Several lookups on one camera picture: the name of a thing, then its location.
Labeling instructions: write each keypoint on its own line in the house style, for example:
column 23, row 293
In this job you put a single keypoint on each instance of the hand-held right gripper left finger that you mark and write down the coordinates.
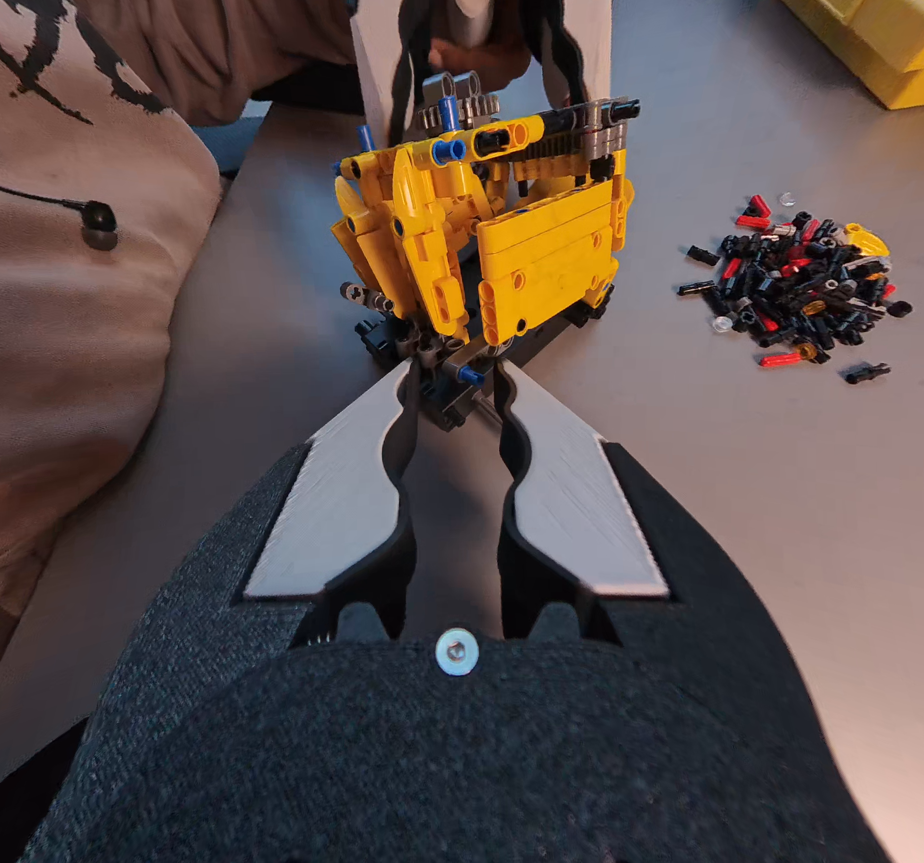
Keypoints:
column 332, row 516

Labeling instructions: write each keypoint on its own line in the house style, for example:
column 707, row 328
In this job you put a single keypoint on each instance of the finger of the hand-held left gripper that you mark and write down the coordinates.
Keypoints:
column 588, row 11
column 379, row 26

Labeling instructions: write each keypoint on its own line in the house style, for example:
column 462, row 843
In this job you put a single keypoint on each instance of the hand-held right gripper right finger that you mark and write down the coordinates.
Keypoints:
column 585, row 516

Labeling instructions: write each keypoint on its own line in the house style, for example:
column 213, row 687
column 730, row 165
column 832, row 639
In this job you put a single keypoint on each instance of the yellow toy robot model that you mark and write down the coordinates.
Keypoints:
column 534, row 257

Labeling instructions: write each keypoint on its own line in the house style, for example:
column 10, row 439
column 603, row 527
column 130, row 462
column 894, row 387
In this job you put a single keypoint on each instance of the short red pin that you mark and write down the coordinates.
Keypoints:
column 759, row 205

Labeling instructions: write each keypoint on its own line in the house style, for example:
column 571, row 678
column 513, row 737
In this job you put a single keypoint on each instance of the pile of small connector pins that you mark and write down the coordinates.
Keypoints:
column 801, row 286

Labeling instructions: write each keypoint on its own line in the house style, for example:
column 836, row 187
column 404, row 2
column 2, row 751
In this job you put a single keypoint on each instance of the person's left forearm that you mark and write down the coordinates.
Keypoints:
column 216, row 11

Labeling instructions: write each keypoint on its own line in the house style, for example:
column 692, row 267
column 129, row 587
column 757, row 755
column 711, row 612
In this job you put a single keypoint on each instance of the person's left hand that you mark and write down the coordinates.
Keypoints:
column 483, row 62

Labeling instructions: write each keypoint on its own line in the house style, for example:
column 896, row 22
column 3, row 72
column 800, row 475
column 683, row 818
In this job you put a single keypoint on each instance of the black connector pin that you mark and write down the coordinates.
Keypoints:
column 704, row 255
column 696, row 288
column 866, row 374

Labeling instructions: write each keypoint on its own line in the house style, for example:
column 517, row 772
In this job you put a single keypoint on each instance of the yellow plastic storage bin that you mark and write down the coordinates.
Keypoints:
column 852, row 11

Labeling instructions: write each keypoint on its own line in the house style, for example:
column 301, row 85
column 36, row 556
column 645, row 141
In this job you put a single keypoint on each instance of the person's beige sweatshirt torso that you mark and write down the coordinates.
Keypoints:
column 72, row 336

